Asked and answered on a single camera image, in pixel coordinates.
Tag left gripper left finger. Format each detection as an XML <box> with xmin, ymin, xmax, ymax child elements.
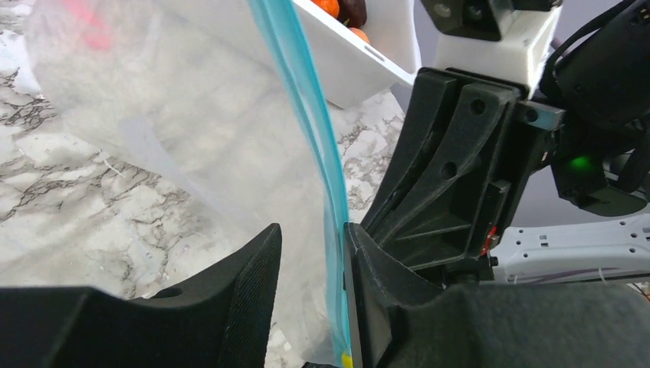
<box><xmin>1</xmin><ymin>224</ymin><xmax>282</xmax><ymax>367</ymax></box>

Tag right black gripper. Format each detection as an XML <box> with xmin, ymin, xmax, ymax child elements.
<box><xmin>373</xmin><ymin>1</ymin><xmax>649</xmax><ymax>284</ymax></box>

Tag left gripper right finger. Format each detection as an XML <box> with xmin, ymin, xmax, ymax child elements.
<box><xmin>343</xmin><ymin>223</ymin><xmax>649</xmax><ymax>367</ymax></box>

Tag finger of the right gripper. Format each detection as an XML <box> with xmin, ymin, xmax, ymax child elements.
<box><xmin>362</xmin><ymin>68</ymin><xmax>465</xmax><ymax>232</ymax></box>

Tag clear zip top bag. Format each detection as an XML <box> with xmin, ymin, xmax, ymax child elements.
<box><xmin>1</xmin><ymin>1</ymin><xmax>349</xmax><ymax>366</ymax></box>

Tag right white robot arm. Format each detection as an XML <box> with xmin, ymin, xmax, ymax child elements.
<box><xmin>362</xmin><ymin>1</ymin><xmax>649</xmax><ymax>285</ymax></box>

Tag white plastic bin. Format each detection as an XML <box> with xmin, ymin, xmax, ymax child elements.
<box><xmin>294</xmin><ymin>1</ymin><xmax>422</xmax><ymax>109</ymax></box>

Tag peach toy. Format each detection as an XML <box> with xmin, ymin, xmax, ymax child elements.
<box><xmin>349</xmin><ymin>27</ymin><xmax>370</xmax><ymax>44</ymax></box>

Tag dark maroon plum toy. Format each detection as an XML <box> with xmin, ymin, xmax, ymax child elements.
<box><xmin>337</xmin><ymin>0</ymin><xmax>367</xmax><ymax>28</ymax></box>

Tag orange carrot toy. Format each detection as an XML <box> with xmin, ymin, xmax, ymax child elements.
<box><xmin>312</xmin><ymin>0</ymin><xmax>340</xmax><ymax>18</ymax></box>

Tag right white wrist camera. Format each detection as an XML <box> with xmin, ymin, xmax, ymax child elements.
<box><xmin>422</xmin><ymin>0</ymin><xmax>563</xmax><ymax>99</ymax></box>

